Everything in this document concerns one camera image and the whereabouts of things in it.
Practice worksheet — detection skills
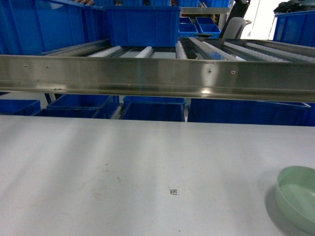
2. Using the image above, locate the stainless steel roller shelf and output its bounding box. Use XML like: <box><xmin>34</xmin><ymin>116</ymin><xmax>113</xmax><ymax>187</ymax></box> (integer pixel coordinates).
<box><xmin>0</xmin><ymin>38</ymin><xmax>315</xmax><ymax>102</ymax></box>

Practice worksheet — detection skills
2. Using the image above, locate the light green bowl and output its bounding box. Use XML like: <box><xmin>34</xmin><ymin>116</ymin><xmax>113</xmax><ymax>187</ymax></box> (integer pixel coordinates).
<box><xmin>275</xmin><ymin>166</ymin><xmax>315</xmax><ymax>235</ymax></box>

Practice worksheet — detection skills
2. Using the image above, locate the large blue crate far left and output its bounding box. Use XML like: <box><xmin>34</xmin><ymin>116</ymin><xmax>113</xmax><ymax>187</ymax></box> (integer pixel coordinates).
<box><xmin>0</xmin><ymin>0</ymin><xmax>109</xmax><ymax>55</ymax></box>

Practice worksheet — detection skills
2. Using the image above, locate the small blue bin lower middle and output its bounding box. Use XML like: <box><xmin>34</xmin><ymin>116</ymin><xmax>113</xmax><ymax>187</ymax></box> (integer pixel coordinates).
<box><xmin>120</xmin><ymin>96</ymin><xmax>186</xmax><ymax>122</ymax></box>

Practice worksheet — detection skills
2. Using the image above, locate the grey office chair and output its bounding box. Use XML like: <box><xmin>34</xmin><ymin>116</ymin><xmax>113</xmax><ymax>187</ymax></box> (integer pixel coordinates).
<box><xmin>219</xmin><ymin>17</ymin><xmax>252</xmax><ymax>39</ymax></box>

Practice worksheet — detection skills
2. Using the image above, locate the large blue bin on shelf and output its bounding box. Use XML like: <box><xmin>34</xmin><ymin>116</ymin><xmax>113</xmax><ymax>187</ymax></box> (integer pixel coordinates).
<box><xmin>103</xmin><ymin>6</ymin><xmax>181</xmax><ymax>47</ymax></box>

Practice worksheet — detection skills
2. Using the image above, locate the small QR code sticker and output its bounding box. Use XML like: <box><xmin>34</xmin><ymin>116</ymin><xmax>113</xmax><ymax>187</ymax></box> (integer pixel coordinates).
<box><xmin>169</xmin><ymin>189</ymin><xmax>179</xmax><ymax>196</ymax></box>

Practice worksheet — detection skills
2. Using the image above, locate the blue crate far right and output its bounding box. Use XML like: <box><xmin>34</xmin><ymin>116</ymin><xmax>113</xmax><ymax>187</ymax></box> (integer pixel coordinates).
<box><xmin>273</xmin><ymin>10</ymin><xmax>315</xmax><ymax>47</ymax></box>

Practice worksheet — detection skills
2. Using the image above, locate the wide blue bin lower right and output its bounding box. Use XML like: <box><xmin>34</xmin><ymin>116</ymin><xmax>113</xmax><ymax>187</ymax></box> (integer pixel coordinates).
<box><xmin>188</xmin><ymin>98</ymin><xmax>311</xmax><ymax>125</ymax></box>

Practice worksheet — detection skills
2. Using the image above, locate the blue bin lower left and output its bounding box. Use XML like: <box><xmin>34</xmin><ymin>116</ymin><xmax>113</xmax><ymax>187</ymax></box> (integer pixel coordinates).
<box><xmin>34</xmin><ymin>94</ymin><xmax>120</xmax><ymax>119</ymax></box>

